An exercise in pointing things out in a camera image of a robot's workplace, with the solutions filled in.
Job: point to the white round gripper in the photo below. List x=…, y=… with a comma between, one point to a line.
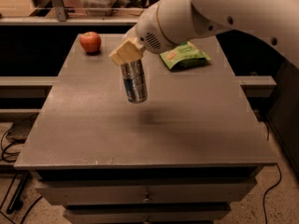
x=148, y=31

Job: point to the silver redbull can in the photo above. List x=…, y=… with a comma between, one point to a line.
x=134, y=82

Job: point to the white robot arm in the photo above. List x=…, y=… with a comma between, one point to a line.
x=168, y=23

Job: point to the red apple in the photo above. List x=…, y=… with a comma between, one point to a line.
x=90, y=42

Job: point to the green snack bag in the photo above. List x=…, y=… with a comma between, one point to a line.
x=185, y=55

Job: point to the grey drawer cabinet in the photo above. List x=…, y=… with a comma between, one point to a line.
x=181, y=157

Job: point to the metal shelf rail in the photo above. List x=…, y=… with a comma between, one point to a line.
x=62, y=12

